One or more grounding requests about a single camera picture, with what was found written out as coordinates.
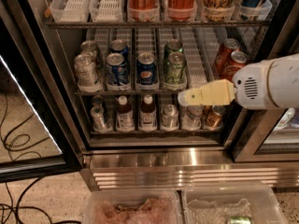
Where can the brown tea bottle left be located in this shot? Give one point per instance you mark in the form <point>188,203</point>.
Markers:
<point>125,117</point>

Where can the empty clear tray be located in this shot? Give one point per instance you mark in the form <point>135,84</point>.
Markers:
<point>106,10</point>
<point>70,10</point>

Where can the brown tea bottle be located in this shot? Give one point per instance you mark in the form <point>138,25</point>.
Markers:
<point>125,117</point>
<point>147,118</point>

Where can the green can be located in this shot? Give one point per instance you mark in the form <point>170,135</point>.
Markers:
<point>239,220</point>
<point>173,45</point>
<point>174,68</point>

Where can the silver can bottom centre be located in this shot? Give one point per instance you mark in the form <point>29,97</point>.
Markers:
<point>170,116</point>

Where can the clear bin left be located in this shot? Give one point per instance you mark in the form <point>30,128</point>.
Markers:
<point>133,206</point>

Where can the gold can bottom front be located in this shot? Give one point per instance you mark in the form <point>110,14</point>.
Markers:
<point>214,116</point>

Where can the white sprite can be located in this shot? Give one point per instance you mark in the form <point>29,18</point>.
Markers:
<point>86,70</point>
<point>91,48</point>

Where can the red Coke can rear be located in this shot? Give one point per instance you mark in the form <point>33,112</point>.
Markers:
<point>226,48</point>

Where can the clear water bottle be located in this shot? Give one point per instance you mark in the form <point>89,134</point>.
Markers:
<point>192,118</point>

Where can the empty clear tray top left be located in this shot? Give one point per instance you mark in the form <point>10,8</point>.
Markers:
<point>70,10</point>

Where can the blue Pepsi can centre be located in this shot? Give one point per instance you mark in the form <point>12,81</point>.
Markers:
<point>146,68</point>

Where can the white Sprite can rear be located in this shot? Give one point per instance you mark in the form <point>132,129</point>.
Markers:
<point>91,48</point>

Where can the green can rear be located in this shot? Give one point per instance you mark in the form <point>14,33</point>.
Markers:
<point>173,45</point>

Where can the green can front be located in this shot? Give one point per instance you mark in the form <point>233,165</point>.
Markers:
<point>174,68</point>

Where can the silver can bottom front left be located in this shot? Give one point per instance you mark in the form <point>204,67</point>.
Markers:
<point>99,117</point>

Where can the green can in bin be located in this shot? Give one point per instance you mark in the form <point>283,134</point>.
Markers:
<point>239,220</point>

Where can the clear bin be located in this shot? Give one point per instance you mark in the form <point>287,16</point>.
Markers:
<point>133,206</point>
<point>214,203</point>

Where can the steel fridge cabinet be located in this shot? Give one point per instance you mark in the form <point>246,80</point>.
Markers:
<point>248,145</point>

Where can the glass fridge door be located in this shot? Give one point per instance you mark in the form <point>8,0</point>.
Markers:
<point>38,135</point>

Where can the empty white tray middle shelf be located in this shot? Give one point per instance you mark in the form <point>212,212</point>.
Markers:
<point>199,70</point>

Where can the white Sprite can front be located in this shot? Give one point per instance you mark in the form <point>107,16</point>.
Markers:
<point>86,70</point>

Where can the silver can bottom rear left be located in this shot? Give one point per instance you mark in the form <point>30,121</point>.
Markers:
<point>97,100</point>

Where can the silver can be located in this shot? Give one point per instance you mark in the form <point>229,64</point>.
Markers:
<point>97,100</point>
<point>99,117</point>
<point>170,116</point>

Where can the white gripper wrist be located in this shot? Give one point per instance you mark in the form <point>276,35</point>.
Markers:
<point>250,85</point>

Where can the red Coke can front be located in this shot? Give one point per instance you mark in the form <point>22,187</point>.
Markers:
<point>236,60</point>

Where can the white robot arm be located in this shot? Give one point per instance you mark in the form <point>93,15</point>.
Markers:
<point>269,84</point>

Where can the blue pepsi can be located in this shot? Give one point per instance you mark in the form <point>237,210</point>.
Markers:
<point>119,46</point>
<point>117,70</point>
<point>146,68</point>

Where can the clear bin right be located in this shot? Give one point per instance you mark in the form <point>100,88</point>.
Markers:
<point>214,203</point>

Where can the brown tea bottle right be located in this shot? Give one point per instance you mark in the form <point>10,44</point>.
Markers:
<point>147,118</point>

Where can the blue Pepsi can front left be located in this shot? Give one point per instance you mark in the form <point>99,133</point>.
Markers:
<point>117,70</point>

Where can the blue Pepsi can rear left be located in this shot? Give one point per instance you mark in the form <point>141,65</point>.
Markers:
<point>119,46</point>

